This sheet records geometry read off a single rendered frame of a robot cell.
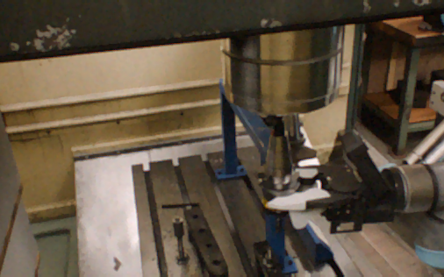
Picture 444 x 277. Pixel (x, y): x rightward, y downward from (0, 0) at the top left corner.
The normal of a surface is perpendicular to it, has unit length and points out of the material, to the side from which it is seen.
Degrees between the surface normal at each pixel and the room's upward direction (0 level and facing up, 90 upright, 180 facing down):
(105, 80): 90
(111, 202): 24
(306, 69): 90
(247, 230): 0
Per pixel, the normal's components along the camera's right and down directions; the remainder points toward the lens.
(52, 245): -0.04, -0.88
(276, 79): -0.13, 0.48
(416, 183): 0.05, -0.30
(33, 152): 0.24, 0.45
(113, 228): 0.03, -0.62
